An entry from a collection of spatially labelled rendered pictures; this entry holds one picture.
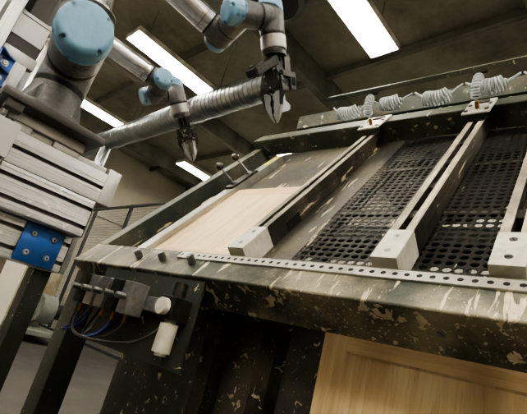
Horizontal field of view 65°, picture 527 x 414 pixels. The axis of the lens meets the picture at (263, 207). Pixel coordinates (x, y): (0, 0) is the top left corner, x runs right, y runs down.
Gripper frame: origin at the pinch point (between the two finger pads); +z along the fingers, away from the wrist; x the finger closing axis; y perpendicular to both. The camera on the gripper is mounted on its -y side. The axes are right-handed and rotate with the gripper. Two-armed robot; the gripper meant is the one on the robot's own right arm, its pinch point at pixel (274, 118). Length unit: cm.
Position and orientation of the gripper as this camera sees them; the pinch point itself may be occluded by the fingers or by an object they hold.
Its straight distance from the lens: 124.6
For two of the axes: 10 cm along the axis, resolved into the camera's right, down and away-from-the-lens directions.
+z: 0.8, 10.0, 0.2
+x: -7.2, 0.5, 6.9
